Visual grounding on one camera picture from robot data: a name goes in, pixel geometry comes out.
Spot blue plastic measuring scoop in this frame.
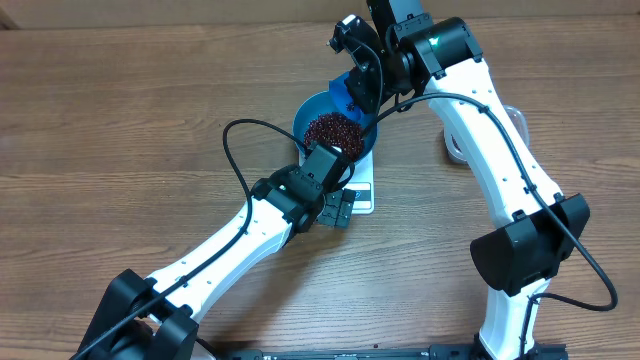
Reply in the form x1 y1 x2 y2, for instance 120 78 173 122
329 69 378 129

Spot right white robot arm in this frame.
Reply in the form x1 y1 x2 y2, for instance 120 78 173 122
330 1 590 359

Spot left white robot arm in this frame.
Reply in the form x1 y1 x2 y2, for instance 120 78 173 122
75 143 354 359

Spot white digital kitchen scale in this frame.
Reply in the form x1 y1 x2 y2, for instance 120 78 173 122
298 147 375 216

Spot blue metal bowl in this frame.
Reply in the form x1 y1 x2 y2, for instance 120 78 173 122
292 91 378 163

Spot red beans in bowl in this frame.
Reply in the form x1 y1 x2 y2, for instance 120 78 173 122
304 112 364 161

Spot clear plastic container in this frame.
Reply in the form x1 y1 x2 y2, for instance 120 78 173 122
443 105 530 164

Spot right black cable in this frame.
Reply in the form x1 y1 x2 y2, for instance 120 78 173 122
344 34 619 360

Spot black cable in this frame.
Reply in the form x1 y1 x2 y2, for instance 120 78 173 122
69 118 357 360
344 34 619 360

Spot left black cable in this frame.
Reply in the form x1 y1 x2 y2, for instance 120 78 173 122
69 118 357 360

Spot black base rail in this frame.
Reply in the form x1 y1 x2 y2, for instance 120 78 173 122
199 342 571 360

